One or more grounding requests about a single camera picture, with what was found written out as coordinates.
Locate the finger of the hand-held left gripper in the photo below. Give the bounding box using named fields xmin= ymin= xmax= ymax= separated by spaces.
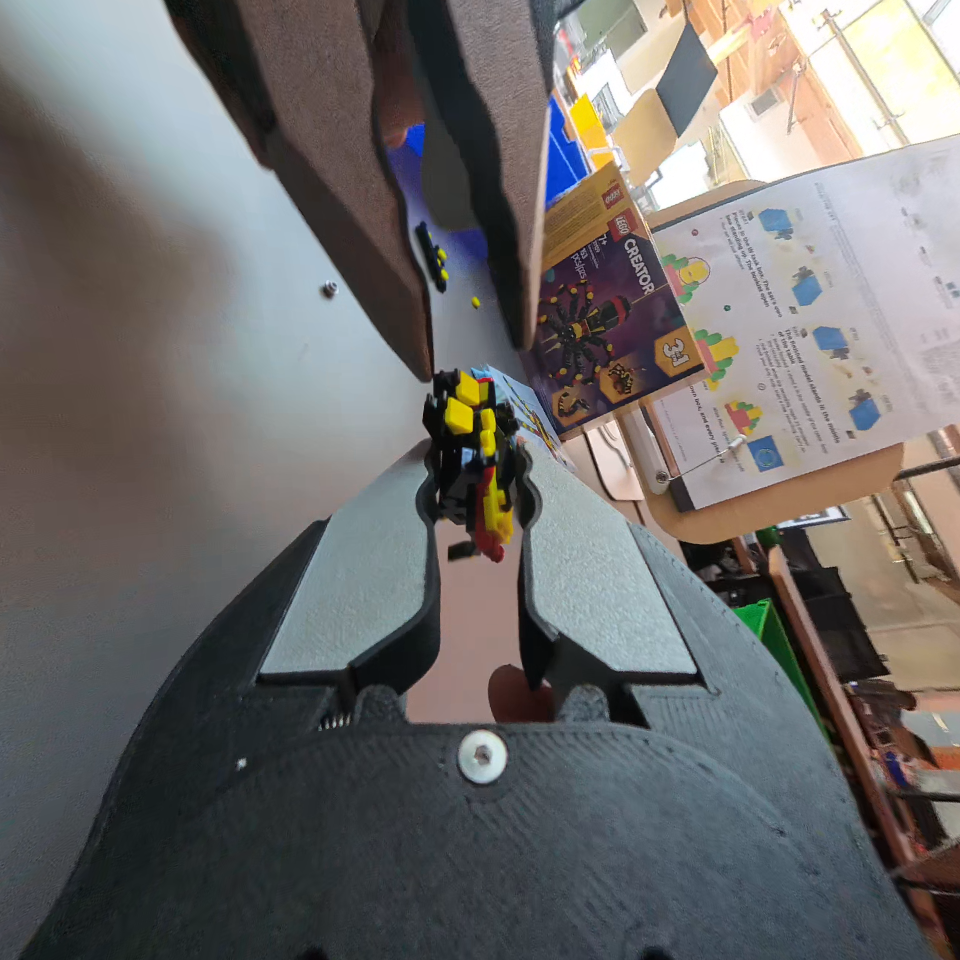
xmin=165 ymin=0 xmax=436 ymax=381
xmin=407 ymin=0 xmax=558 ymax=351

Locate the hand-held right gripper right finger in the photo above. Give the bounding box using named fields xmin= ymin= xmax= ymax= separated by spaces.
xmin=516 ymin=442 xmax=700 ymax=691

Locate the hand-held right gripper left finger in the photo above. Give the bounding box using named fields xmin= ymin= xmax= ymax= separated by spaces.
xmin=257 ymin=441 xmax=444 ymax=700

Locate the black yellow lego spider model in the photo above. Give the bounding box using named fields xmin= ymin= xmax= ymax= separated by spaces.
xmin=420 ymin=367 xmax=537 ymax=565

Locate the long black yellow lego piece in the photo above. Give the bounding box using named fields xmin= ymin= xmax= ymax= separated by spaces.
xmin=414 ymin=221 xmax=451 ymax=295

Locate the open lego instruction booklet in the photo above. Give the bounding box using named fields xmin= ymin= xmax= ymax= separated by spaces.
xmin=480 ymin=363 xmax=577 ymax=472

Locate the purple yellow lego box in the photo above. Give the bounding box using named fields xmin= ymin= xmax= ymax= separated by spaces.
xmin=521 ymin=161 xmax=708 ymax=440

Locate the person's left hand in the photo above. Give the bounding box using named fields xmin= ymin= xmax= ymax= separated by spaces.
xmin=372 ymin=18 xmax=426 ymax=150

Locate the blue plastic bin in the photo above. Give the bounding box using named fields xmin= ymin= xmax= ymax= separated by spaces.
xmin=386 ymin=123 xmax=489 ymax=264
xmin=543 ymin=93 xmax=595 ymax=210

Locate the yellow plastic bin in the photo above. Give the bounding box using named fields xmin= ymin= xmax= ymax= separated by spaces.
xmin=570 ymin=93 xmax=612 ymax=170

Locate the white rounded panel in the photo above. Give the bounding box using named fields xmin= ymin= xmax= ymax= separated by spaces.
xmin=585 ymin=408 xmax=672 ymax=502

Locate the wooden display board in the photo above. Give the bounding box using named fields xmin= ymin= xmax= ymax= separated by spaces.
xmin=641 ymin=135 xmax=960 ymax=545

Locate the green plastic bin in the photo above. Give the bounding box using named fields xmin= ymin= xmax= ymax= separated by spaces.
xmin=731 ymin=598 xmax=832 ymax=744

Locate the tan chair with black back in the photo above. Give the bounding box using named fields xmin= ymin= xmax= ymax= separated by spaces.
xmin=611 ymin=22 xmax=721 ymax=189

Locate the white instruction sheet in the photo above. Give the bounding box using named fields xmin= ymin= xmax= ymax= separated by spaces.
xmin=648 ymin=135 xmax=960 ymax=511

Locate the metal wire clip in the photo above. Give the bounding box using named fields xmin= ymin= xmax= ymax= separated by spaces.
xmin=654 ymin=433 xmax=751 ymax=487

